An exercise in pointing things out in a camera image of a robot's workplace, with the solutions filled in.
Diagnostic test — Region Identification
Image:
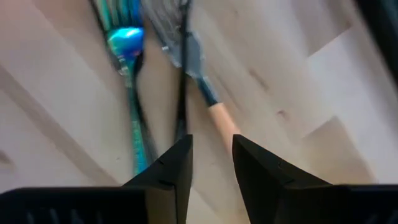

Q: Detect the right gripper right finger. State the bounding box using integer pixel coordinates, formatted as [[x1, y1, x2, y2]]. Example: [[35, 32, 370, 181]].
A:
[[232, 134, 398, 224]]

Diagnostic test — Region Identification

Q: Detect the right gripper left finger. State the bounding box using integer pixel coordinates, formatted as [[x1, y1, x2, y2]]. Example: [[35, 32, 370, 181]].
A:
[[0, 134, 193, 224]]

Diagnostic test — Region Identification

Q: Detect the wooden-handled silver fork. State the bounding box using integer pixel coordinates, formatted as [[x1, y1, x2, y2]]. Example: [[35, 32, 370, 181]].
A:
[[141, 0, 242, 156]]

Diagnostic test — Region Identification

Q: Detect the iridescent blue-green fork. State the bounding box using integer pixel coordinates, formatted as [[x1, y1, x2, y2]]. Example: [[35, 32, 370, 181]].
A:
[[93, 0, 156, 177]]

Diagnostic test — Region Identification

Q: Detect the black aluminium table frame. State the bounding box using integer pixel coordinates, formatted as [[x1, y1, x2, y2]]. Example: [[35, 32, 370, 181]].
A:
[[354, 0, 398, 82]]

